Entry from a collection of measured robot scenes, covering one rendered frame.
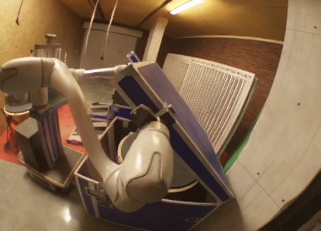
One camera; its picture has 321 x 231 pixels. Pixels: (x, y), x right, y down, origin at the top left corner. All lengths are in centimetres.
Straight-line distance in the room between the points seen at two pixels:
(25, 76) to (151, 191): 54
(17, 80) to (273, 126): 144
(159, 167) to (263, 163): 102
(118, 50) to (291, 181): 802
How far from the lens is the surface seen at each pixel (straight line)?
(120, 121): 182
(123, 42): 792
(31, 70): 59
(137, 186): 24
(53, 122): 181
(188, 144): 65
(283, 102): 113
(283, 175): 115
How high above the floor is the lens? 181
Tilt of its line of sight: 22 degrees down
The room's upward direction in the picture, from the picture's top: 16 degrees clockwise
